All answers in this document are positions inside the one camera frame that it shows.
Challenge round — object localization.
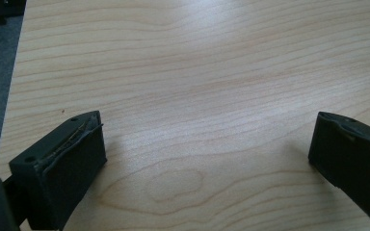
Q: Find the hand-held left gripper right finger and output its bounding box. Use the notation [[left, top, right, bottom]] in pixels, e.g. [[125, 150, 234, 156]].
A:
[[307, 111, 370, 231]]

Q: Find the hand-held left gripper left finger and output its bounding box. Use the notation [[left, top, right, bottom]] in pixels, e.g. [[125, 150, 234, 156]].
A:
[[8, 110, 108, 231]]

